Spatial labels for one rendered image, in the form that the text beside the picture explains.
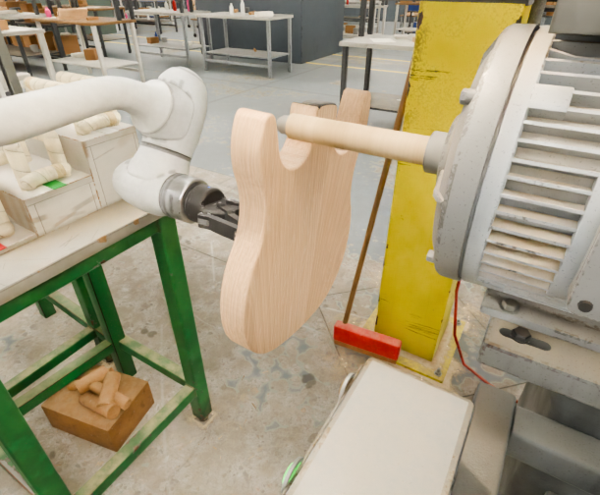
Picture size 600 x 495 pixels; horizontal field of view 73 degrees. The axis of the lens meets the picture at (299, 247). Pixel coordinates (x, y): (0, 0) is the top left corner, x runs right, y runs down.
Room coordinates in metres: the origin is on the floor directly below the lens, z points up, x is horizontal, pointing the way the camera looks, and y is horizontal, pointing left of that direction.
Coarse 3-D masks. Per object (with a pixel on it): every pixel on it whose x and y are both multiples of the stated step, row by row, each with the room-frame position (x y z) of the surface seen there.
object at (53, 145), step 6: (48, 138) 0.88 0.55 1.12; (54, 138) 0.89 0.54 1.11; (48, 144) 0.88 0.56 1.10; (54, 144) 0.88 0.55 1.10; (60, 144) 0.90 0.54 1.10; (48, 150) 0.88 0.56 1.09; (54, 150) 0.88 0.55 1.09; (60, 150) 0.89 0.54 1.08; (54, 156) 0.88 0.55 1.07; (60, 156) 0.89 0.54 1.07; (54, 162) 0.88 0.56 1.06; (60, 162) 0.88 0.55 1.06
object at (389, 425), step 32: (352, 384) 0.23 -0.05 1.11; (384, 384) 0.23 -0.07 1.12; (416, 384) 0.23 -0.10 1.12; (352, 416) 0.20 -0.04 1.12; (384, 416) 0.20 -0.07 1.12; (416, 416) 0.20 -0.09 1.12; (448, 416) 0.20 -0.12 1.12; (320, 448) 0.17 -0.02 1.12; (352, 448) 0.17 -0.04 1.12; (384, 448) 0.17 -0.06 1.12; (416, 448) 0.17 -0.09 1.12; (448, 448) 0.17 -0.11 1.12; (320, 480) 0.15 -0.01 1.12; (352, 480) 0.15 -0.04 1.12; (384, 480) 0.15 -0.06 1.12; (416, 480) 0.15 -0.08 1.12; (448, 480) 0.15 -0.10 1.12
